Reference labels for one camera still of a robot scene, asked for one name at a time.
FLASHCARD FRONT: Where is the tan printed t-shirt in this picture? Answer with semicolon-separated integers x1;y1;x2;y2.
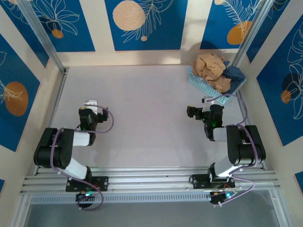
191;53;232;93

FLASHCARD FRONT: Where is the light blue plastic basket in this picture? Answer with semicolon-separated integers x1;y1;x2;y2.
188;65;247;105

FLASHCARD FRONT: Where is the dark blue t-shirt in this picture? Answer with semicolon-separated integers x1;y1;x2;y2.
221;61;246;94

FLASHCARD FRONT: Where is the black controller board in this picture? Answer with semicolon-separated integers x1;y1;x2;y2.
209;190;239;205
75;191;97;204

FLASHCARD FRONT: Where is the grey glossy panel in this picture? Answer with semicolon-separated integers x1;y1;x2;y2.
14;190;292;227

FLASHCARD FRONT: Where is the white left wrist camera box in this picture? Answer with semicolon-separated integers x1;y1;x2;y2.
83;99;98;112

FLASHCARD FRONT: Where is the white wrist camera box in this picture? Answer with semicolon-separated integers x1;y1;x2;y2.
202;96;215;112
83;99;98;112

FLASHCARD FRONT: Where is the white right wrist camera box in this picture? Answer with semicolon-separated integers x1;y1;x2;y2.
202;96;215;112

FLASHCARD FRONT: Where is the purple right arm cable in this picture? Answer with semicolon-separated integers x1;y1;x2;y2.
205;94;259;208

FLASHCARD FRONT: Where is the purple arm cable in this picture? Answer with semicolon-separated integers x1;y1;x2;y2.
48;106;115;211
205;94;259;208

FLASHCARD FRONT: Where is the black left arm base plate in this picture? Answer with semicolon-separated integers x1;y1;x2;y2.
65;176;109;192

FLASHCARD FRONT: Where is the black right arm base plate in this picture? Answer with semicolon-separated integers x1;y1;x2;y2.
189;174;236;190

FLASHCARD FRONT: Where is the aluminium extrusion rail beam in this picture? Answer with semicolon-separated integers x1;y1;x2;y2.
20;166;281;196

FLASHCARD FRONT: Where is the aluminium frame post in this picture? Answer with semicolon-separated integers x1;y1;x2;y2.
232;0;276;69
17;0;70;74

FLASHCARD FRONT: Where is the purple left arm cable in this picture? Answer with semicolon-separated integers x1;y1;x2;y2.
48;106;115;211

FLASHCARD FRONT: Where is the grey slotted cable duct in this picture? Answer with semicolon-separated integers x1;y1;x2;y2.
29;192;273;204

